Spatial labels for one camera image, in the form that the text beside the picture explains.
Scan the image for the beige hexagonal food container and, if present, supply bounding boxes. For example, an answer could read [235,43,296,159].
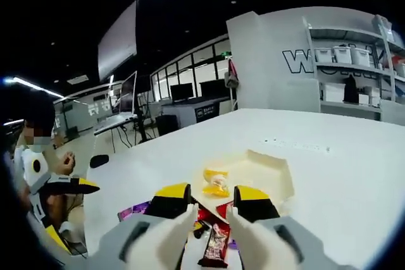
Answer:
[192,149,296,212]

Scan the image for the set of white storage bins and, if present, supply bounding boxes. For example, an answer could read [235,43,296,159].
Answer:
[316,21,405,77]

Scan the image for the pile of snack food packets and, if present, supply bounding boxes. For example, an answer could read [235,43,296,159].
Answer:
[117,196,241,252]

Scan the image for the black computer monitor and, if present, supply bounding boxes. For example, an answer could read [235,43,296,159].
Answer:
[199,79,229,97]
[170,82,194,101]

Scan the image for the dark brown food bar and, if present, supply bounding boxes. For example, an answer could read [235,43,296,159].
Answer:
[197,221,231,267]

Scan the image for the tall monitor on stand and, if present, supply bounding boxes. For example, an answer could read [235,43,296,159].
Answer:
[119,70,139,115]

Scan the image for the black bag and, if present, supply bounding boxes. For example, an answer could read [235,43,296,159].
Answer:
[344,77,359,104]

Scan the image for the large hanging display screen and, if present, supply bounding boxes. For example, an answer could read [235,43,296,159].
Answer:
[97,0,139,83]

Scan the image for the white side desk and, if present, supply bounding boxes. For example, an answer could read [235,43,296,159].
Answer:
[93,112,140,135]

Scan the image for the grey chair backrest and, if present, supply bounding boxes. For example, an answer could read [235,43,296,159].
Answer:
[379,99,405,123]
[286,77,321,113]

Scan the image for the grey red hanging bag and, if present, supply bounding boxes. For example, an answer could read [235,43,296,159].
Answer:
[224,57,240,90]

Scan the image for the yellow clear food packet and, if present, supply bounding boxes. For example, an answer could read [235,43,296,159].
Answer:
[202,168,231,199]

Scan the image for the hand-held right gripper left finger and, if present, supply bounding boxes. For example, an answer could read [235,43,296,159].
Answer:
[82,182,193,270]

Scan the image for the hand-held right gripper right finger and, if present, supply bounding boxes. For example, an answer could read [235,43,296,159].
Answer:
[233,184,361,270]

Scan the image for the table socket panel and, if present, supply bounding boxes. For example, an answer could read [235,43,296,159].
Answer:
[258,137,333,154]

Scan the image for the grey metal shelving rack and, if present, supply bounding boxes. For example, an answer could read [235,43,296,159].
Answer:
[302,13,405,116]

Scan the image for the dark grey counter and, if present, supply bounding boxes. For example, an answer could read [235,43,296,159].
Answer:
[161,96,237,123]

